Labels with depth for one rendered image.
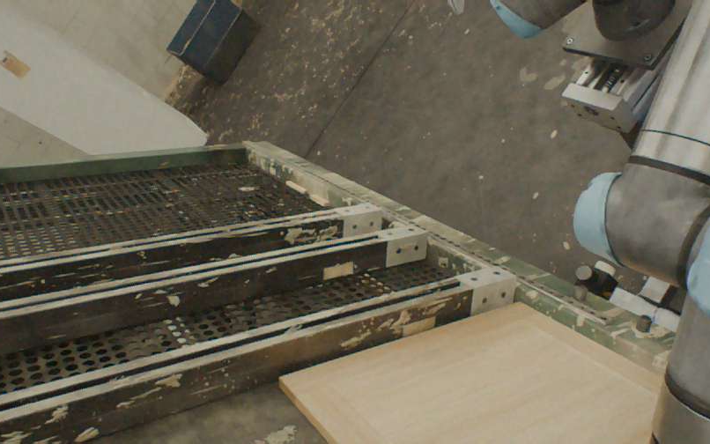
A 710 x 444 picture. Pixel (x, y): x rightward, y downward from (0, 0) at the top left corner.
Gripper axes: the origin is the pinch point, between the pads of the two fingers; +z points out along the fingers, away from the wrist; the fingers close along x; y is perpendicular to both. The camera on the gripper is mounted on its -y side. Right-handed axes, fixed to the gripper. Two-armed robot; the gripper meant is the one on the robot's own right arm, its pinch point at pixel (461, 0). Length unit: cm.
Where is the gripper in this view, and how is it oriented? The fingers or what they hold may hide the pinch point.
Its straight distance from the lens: 77.4
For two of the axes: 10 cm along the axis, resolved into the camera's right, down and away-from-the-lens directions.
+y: -8.8, 4.7, 0.3
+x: 1.6, 3.6, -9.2
